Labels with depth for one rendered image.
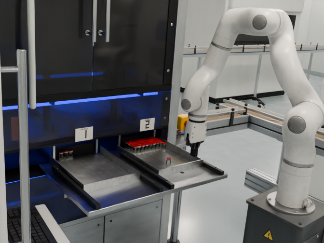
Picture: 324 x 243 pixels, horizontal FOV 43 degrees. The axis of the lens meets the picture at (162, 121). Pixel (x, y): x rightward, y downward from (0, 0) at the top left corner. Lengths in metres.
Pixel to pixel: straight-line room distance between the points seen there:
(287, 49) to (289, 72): 0.09
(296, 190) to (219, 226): 1.61
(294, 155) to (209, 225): 1.69
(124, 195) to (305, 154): 0.70
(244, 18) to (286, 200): 0.72
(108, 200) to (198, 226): 1.67
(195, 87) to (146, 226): 0.90
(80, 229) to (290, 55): 1.22
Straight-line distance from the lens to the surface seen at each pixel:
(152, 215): 2.29
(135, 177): 1.76
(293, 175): 1.68
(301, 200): 1.73
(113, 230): 2.18
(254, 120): 2.71
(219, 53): 1.72
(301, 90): 1.65
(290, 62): 1.61
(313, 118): 1.56
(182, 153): 2.05
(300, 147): 1.62
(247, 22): 1.60
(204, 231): 3.16
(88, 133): 1.87
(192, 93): 1.71
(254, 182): 2.83
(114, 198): 1.62
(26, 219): 1.24
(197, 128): 1.84
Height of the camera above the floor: 1.63
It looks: 17 degrees down
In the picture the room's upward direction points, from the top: 4 degrees clockwise
